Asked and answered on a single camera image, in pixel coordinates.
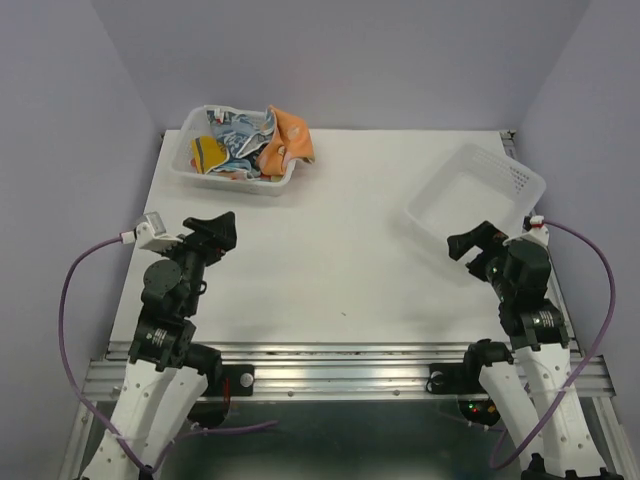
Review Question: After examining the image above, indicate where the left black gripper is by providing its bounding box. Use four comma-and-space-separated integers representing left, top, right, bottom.
154, 210, 238, 313

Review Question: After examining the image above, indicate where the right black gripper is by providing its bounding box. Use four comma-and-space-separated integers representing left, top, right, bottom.
447, 219, 512, 300

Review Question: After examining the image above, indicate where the blue patterned towel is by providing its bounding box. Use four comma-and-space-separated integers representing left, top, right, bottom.
207, 108, 275, 180

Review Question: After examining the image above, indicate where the orange polka dot towel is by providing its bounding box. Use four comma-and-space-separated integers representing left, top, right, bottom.
257, 106, 315, 176

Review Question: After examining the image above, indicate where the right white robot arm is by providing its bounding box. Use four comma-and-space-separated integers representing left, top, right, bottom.
447, 217, 617, 479

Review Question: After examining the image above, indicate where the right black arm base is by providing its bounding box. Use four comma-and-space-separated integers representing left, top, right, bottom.
426, 363, 501, 428

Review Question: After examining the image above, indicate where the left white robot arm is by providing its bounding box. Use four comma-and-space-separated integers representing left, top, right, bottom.
81, 211, 237, 479

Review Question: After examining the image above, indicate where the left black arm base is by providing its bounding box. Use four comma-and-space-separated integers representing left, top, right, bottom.
187, 364, 255, 428

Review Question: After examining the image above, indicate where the white basket with towels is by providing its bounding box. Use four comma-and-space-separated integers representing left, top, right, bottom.
170, 105, 296, 197

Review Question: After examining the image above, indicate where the empty white basket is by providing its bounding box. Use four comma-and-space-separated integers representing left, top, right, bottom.
405, 143, 546, 258

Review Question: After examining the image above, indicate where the yellow grey towel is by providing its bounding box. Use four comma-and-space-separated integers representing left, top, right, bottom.
190, 136, 228, 174

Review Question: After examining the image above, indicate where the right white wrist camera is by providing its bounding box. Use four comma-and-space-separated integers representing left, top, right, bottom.
503, 215, 550, 249

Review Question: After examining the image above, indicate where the aluminium frame rail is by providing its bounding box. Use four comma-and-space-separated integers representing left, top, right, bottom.
77, 341, 629, 476

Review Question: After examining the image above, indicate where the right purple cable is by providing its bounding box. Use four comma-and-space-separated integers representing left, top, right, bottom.
488, 221, 617, 470

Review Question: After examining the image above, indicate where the purple cable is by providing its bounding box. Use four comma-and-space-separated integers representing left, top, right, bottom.
488, 221, 617, 470
59, 234, 279, 475

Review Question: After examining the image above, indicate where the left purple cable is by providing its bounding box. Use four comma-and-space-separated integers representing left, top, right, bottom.
59, 234, 279, 475

